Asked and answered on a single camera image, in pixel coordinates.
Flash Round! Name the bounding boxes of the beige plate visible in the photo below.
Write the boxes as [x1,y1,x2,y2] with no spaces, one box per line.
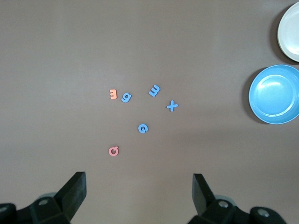
[277,1,299,63]

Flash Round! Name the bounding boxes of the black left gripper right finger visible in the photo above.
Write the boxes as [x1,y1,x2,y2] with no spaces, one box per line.
[188,174,288,224]

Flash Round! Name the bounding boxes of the blue foam letter X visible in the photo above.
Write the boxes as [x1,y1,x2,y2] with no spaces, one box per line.
[166,100,179,112]

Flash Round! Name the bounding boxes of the blue plate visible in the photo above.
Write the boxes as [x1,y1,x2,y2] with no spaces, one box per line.
[248,64,299,124]

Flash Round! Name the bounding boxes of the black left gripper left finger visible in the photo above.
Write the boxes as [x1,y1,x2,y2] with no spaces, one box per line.
[0,172,87,224]

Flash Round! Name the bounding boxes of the blue foam letter E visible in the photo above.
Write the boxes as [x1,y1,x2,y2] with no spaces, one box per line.
[149,84,161,97]

